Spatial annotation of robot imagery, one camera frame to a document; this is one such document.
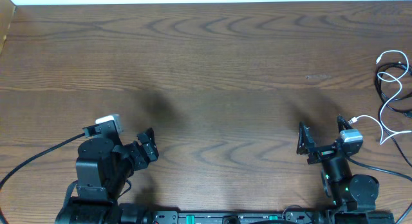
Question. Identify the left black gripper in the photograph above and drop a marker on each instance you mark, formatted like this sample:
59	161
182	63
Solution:
140	152

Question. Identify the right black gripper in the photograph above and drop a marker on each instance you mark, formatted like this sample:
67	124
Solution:
306	144

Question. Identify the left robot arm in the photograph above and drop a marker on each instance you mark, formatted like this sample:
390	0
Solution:
103	167

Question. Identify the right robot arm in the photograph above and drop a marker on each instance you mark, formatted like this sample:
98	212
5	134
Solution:
353	195

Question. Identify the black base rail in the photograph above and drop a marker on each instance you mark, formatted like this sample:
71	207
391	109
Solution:
291	215

